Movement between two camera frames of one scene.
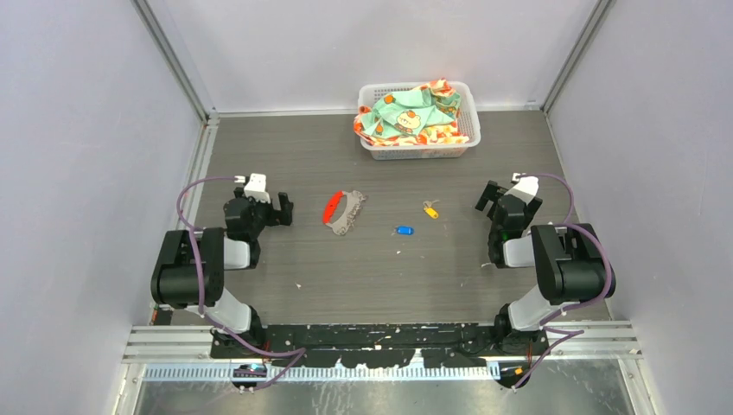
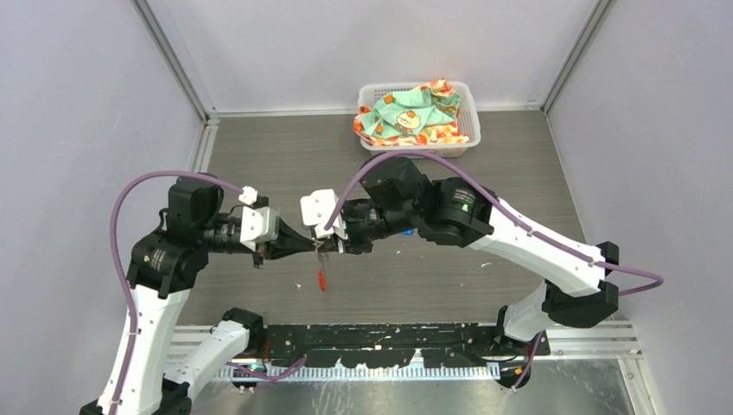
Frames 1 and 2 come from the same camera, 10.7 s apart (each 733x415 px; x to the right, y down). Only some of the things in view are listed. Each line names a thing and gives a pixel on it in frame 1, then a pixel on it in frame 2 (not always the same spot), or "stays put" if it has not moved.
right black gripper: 492,193 to 353,245
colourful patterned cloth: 428,114 stays put
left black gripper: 276,218 to 280,246
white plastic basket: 469,123 stays put
